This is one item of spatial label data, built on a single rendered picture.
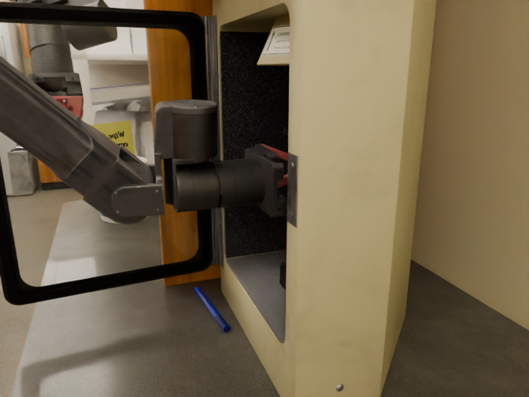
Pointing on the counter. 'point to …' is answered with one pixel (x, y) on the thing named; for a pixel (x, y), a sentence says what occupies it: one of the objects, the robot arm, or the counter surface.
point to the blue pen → (212, 309)
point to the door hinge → (217, 125)
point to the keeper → (292, 188)
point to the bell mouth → (277, 44)
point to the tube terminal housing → (342, 187)
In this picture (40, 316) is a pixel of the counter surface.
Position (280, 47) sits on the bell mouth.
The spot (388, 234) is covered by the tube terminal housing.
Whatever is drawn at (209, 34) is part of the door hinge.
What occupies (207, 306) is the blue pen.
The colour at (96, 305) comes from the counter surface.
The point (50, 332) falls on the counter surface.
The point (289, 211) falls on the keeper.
